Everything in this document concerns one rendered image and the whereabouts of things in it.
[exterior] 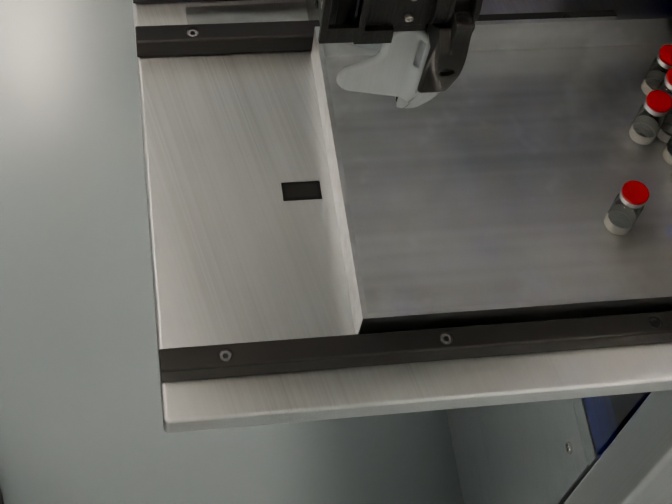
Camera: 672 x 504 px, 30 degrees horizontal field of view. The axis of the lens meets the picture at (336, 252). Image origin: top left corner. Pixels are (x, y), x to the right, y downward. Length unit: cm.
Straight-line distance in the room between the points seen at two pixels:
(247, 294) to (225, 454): 91
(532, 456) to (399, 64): 77
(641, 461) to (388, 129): 36
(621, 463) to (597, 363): 24
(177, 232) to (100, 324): 96
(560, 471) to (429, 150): 45
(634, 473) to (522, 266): 26
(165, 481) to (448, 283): 92
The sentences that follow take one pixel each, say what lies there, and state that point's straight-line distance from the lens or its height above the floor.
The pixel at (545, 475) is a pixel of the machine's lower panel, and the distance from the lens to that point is 136.
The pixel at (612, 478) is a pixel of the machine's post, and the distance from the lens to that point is 118.
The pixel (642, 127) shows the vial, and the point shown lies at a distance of 102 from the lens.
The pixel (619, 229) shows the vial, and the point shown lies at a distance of 98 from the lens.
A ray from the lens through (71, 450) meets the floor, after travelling 181.
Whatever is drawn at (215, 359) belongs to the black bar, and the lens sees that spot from 86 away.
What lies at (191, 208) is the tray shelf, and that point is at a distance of 94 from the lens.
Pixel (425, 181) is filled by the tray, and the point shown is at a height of 88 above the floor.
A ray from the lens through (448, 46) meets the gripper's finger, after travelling 65.
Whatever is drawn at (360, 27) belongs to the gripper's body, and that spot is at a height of 119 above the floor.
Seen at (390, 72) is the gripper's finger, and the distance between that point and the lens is 70.
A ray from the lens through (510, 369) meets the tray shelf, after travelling 91.
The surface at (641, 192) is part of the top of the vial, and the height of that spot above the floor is 93.
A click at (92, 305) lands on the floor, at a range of 190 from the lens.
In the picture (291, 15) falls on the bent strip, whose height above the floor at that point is 88.
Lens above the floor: 167
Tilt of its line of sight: 59 degrees down
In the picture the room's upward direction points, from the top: 12 degrees clockwise
